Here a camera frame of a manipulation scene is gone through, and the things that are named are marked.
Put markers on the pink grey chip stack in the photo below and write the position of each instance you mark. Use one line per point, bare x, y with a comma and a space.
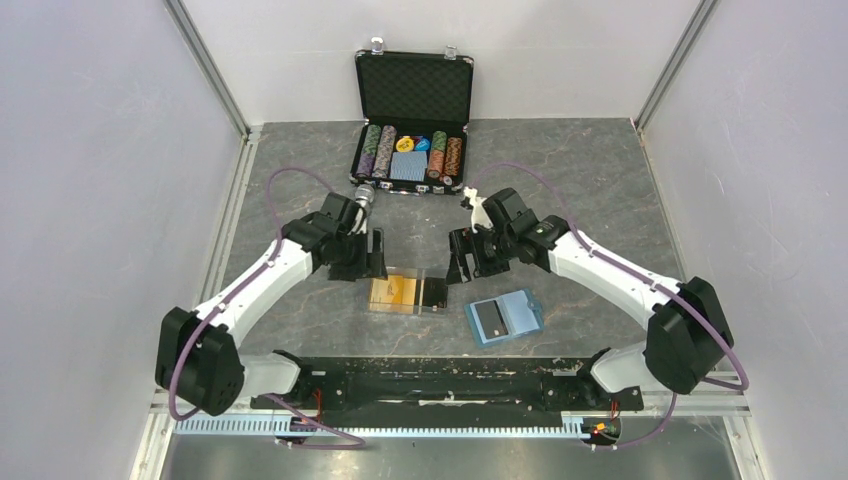
384, 152

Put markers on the black VIP credit card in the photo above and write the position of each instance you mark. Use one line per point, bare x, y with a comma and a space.
491, 320

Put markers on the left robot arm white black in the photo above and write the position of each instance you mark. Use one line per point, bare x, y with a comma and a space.
199, 361

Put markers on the white slotted cable duct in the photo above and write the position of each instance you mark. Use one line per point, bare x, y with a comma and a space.
284, 425

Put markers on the clear box with gold cards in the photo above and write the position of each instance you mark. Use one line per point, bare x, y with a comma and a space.
409, 291

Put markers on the green purple chip stack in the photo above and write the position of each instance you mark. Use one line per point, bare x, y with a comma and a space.
367, 157

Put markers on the green orange chip stack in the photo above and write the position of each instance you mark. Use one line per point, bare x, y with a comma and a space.
437, 154

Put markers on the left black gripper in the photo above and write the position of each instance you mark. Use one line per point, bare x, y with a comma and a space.
369, 264

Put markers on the brown orange chip stack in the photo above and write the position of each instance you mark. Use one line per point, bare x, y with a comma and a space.
453, 153

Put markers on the yellow dealer chip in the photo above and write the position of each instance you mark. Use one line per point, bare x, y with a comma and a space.
405, 144

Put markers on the light blue card holder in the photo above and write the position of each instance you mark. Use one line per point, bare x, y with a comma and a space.
522, 313

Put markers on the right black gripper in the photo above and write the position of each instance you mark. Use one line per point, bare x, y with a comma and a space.
465, 241

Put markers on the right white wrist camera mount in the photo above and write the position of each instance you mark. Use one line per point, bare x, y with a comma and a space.
474, 203

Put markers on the blue round chip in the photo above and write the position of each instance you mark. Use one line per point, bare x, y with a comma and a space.
422, 144

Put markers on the black poker chip case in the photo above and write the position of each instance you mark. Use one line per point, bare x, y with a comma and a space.
418, 93

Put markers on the blue playing card deck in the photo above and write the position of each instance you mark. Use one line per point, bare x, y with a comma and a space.
408, 166

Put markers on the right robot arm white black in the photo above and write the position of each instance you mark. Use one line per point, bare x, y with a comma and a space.
687, 334

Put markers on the black microphone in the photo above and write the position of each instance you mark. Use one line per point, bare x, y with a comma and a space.
364, 196

